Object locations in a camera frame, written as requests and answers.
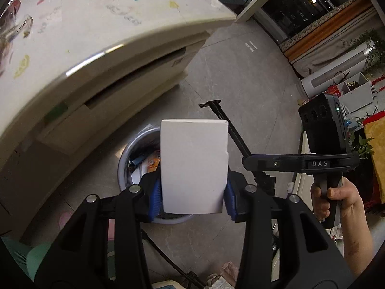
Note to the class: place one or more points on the person's right hand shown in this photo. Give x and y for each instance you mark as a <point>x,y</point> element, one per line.
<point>350,198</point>

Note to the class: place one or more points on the green leafy plant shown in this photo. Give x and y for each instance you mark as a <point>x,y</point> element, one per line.
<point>374,51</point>

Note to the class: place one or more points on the grey round trash bin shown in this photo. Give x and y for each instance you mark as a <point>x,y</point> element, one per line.
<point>124,162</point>

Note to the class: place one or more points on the blue wrapper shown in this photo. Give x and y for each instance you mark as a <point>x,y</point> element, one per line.
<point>137,161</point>

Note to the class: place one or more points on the pink slipper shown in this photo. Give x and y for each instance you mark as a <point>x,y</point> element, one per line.
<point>65,220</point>

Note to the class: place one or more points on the green potted plant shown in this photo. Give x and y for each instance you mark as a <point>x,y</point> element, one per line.
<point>362,146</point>

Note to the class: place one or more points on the green sticker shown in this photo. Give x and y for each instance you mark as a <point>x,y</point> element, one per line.
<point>55,111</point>

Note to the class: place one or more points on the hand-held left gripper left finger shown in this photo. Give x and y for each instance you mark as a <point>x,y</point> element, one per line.
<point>156,195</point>

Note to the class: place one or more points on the cream table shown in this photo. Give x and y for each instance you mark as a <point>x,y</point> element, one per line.
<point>105,21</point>

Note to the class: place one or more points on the white standing air conditioner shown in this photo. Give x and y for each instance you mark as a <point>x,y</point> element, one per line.
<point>334,72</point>

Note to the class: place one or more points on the orange curtain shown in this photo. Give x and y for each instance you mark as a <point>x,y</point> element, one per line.
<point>327,27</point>

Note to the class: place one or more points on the orange snack wrapper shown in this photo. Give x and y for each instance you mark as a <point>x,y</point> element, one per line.
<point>154,164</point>

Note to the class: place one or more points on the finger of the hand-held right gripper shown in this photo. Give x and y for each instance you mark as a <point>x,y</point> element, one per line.
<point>231,129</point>
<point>266,183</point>

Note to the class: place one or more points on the person's green trouser leg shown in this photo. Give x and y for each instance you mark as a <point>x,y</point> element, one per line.
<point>27,256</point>

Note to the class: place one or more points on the white open shelf box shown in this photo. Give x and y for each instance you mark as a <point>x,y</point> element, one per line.
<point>359,94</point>

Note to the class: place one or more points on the red bag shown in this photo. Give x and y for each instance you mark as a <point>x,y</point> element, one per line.
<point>333,90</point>

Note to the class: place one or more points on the yellow cloth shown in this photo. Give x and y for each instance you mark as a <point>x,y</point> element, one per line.
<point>377,156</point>

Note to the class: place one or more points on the person's right forearm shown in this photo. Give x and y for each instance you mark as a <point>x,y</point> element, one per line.
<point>356,240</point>

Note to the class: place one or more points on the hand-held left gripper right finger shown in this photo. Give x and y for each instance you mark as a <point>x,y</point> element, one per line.
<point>230,198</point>

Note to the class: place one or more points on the beige curtain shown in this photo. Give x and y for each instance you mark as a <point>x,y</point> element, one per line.
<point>331,46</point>

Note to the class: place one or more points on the white paper box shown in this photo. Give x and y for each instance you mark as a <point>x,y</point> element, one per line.
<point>194,165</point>

